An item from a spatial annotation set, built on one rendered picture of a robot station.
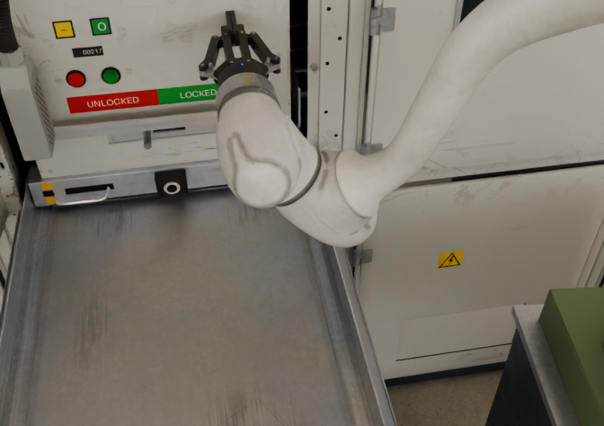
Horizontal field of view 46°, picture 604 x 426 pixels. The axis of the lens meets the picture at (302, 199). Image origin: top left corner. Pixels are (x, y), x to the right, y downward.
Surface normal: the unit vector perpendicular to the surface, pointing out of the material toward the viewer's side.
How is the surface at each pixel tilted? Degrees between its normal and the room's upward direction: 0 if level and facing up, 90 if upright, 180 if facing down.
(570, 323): 1
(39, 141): 90
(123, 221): 0
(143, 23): 90
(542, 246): 88
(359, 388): 0
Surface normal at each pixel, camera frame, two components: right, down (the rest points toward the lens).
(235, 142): -0.57, -0.40
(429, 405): 0.00, -0.74
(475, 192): 0.17, 0.66
